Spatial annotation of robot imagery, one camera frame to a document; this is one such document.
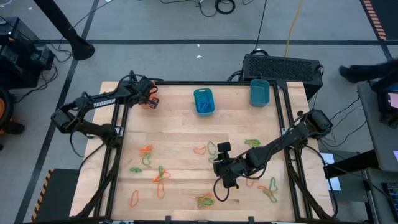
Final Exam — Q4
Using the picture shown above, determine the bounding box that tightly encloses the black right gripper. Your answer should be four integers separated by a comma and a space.
213, 141, 251, 189

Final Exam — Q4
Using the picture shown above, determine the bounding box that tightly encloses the blue rubber band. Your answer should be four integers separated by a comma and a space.
200, 98, 214, 114
197, 96, 210, 113
198, 95, 214, 108

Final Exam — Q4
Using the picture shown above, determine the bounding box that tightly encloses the orange plastic basket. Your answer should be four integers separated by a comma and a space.
139, 80, 158, 110

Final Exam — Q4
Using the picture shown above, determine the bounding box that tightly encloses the light teal plastic basket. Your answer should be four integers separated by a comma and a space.
193, 88, 216, 118

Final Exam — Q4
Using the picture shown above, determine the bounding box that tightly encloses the dark teal plastic basket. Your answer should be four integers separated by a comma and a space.
249, 78, 271, 108

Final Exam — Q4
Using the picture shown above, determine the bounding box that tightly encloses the black stand pole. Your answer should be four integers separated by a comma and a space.
32, 0, 96, 62

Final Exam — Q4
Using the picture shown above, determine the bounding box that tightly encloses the black perforated computer case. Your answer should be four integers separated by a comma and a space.
241, 53, 324, 101

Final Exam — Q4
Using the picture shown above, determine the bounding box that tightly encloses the black equipment cart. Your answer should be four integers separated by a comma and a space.
0, 16, 56, 90

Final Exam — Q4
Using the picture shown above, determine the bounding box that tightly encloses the black desk beam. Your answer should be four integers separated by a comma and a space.
323, 149, 379, 179

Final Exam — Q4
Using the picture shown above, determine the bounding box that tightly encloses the black yellow-striped floor mat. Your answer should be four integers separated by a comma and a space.
30, 167, 81, 223

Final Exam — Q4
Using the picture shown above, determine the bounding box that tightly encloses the orange black machine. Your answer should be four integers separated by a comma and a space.
0, 86, 26, 152

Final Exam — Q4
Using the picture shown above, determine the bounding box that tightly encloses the dark grey desk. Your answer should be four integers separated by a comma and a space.
363, 167, 398, 224

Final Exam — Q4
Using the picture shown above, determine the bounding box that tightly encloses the black keyboard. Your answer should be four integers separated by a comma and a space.
381, 182, 398, 214

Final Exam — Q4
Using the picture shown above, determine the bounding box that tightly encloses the person's leg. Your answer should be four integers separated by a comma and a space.
338, 58, 398, 85

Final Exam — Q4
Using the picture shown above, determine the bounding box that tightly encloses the dark laptop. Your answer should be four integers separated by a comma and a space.
371, 79, 398, 129

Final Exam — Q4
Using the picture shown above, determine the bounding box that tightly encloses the black orange-striped floor mat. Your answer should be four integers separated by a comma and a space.
359, 0, 398, 42

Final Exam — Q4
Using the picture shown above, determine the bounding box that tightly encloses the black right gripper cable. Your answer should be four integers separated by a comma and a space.
213, 177, 231, 202

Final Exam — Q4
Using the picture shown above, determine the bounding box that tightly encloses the coiled black cable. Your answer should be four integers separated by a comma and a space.
197, 0, 236, 18

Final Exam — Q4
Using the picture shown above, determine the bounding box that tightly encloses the thin black cable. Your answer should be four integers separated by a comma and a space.
250, 0, 269, 56

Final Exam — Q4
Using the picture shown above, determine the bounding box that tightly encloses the yellow cable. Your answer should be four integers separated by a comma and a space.
284, 0, 305, 58

